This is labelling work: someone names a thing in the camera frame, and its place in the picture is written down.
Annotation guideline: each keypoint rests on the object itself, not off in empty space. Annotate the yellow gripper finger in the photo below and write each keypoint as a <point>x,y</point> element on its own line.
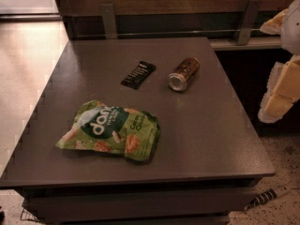
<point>274,26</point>
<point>283,90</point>

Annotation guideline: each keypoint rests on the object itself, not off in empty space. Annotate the wire rack under table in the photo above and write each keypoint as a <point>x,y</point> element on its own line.
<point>26,215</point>

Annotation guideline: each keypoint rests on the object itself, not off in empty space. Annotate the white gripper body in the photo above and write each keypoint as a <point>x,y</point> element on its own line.
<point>292,28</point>

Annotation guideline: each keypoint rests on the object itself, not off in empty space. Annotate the black snack bar wrapper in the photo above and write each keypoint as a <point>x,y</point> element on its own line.
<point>138,75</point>

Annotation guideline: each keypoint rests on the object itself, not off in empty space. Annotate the orange soda can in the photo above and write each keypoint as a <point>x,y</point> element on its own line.
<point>183,74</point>

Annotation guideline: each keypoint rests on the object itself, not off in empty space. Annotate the left metal bracket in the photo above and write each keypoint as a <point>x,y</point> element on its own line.
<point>109,22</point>

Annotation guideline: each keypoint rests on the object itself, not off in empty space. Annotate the green chips bag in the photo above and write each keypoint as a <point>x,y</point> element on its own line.
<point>112,130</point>

